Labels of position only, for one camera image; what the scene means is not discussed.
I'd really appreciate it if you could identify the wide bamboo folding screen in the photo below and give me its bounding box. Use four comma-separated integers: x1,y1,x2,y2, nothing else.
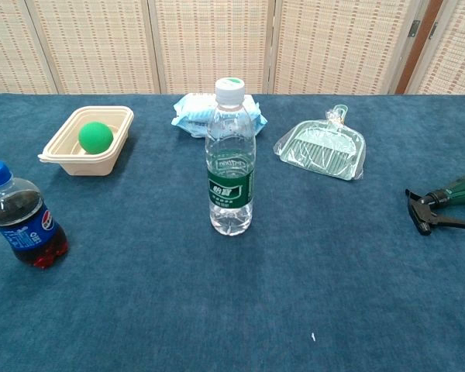
0,0,423,95

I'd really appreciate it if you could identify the green spray bottle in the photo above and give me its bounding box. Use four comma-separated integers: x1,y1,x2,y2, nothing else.
405,167,465,236

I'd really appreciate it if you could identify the brown wooden post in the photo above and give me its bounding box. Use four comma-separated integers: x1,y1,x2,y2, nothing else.
394,0,445,95

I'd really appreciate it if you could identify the beige rectangular food container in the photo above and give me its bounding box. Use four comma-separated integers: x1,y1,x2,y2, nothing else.
37,105,136,177

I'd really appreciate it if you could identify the mint dustpan brush set wrapped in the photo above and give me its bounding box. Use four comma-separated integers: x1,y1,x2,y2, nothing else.
273,104,367,182

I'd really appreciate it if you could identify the clear water bottle green label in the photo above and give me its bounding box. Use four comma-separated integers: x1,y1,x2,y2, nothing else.
205,77,257,237

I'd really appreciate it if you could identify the blue felt table cover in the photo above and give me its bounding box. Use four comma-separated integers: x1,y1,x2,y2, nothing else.
0,92,465,372

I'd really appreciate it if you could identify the small Pepsi cola bottle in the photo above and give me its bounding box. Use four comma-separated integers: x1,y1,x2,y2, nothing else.
0,160,70,268

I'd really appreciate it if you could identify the blue wet wipes pack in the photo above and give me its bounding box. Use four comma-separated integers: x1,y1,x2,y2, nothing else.
170,92,268,139

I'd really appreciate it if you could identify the green ball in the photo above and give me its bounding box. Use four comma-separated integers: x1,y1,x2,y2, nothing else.
77,121,114,154

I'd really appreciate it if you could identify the narrow bamboo folding screen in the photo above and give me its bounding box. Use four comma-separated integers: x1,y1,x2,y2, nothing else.
408,0,465,96

